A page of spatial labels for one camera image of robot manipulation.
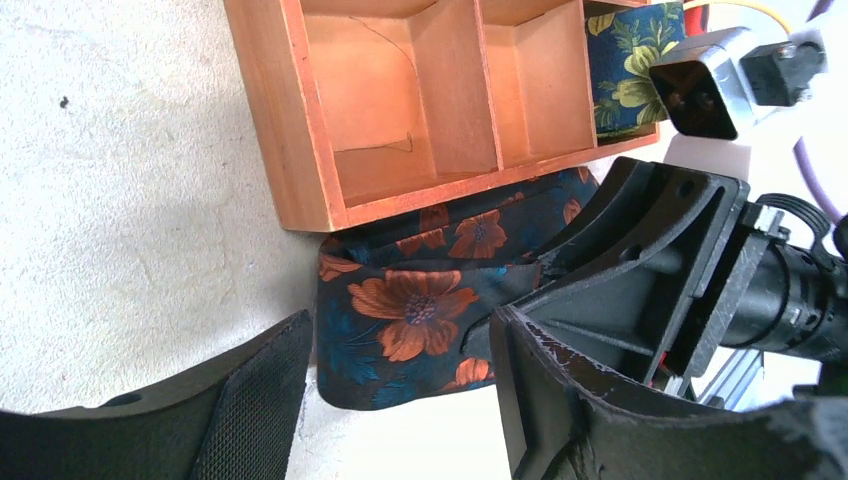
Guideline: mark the orange wooden compartment tray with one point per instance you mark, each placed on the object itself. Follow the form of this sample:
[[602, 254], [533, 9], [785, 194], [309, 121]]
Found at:
[[365, 110]]

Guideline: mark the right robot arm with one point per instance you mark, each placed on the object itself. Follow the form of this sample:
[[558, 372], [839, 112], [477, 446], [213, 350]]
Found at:
[[814, 321]]

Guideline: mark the red handled adjustable wrench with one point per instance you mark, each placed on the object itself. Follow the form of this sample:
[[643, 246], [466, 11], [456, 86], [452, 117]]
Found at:
[[696, 20]]

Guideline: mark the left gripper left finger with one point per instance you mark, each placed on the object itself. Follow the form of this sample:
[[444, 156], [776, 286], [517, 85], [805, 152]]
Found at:
[[233, 416]]

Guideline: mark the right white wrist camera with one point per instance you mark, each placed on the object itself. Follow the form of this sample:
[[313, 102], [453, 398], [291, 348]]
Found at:
[[735, 98]]

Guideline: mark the rolled yellow floral tie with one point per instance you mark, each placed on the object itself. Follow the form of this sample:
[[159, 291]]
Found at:
[[622, 47]]

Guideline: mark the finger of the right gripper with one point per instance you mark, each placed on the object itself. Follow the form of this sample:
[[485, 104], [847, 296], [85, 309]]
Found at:
[[626, 282]]

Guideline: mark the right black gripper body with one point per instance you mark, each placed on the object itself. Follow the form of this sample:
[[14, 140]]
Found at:
[[737, 298]]

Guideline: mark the dark orange floral tie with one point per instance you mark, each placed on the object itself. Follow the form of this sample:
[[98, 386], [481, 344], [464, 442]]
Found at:
[[396, 298]]

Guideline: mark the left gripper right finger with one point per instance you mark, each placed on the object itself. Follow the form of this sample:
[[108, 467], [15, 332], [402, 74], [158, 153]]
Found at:
[[566, 416]]

